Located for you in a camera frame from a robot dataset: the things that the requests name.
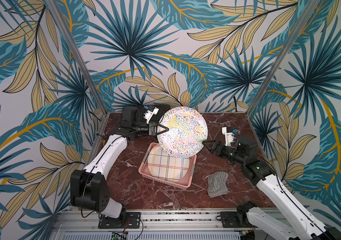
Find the left aluminium frame post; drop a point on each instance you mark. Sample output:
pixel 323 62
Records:
pixel 73 48

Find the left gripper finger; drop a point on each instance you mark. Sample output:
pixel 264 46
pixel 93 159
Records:
pixel 161 132
pixel 161 127

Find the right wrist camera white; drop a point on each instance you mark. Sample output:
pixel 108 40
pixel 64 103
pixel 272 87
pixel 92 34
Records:
pixel 230 135

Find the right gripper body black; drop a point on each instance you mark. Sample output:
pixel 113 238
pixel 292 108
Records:
pixel 219 148

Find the white plaid striped plate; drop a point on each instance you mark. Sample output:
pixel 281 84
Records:
pixel 165 167

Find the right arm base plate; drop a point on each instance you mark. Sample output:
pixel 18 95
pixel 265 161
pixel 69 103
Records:
pixel 234 220

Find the grey microfibre cloth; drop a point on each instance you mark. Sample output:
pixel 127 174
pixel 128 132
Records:
pixel 217 184

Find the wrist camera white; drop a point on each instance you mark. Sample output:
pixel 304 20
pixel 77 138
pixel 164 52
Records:
pixel 230 135
pixel 150 112

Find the yellow handled pliers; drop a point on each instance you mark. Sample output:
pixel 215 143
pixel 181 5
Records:
pixel 103 138

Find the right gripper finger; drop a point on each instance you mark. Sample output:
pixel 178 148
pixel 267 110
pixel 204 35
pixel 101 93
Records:
pixel 213 151
pixel 210 143

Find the aluminium frame post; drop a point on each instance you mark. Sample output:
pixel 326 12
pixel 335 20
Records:
pixel 73 48
pixel 296 31

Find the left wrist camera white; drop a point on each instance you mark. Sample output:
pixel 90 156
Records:
pixel 150 112

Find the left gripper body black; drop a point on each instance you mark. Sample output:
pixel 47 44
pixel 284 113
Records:
pixel 147 129

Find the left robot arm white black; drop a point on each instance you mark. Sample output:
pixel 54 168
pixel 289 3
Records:
pixel 88 187

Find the right aluminium frame post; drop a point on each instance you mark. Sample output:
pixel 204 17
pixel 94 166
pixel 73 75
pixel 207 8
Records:
pixel 296 31

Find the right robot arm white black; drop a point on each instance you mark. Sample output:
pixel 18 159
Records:
pixel 302 225

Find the colourful squiggle pattern plate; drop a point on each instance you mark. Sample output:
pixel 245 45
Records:
pixel 187 131

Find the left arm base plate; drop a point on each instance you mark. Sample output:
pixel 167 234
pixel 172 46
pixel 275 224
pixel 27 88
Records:
pixel 129 220

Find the pink plastic basket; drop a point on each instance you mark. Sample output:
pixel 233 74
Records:
pixel 183 184

